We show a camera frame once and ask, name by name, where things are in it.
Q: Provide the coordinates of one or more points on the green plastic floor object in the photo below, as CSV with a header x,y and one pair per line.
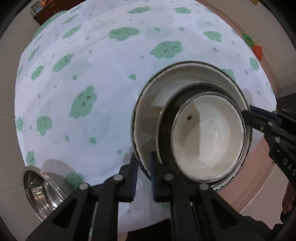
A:
x,y
248,39

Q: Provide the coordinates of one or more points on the cloud-print tablecloth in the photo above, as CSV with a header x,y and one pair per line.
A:
x,y
104,58

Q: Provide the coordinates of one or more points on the brown wooden sideboard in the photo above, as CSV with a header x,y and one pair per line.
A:
x,y
49,16

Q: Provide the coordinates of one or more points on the large stainless steel bowl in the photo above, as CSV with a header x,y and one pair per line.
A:
x,y
26,185
49,204
39,190

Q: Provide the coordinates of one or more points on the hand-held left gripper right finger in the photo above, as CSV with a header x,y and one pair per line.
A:
x,y
153,176

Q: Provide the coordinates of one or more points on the person's dark clothing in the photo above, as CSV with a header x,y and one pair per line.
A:
x,y
143,234

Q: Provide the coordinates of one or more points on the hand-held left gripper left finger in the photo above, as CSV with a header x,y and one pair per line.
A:
x,y
133,176

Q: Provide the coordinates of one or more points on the person's right hand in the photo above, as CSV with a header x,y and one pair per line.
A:
x,y
289,201

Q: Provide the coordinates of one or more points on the large white enamel bowl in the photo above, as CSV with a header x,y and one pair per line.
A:
x,y
148,115

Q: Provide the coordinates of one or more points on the orange plastic floor object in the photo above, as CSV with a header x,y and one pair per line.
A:
x,y
258,51

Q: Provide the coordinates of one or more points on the small white enamel bowl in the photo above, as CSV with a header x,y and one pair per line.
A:
x,y
208,139

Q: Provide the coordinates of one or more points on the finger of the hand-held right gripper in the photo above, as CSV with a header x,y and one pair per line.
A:
x,y
266,114
255,120

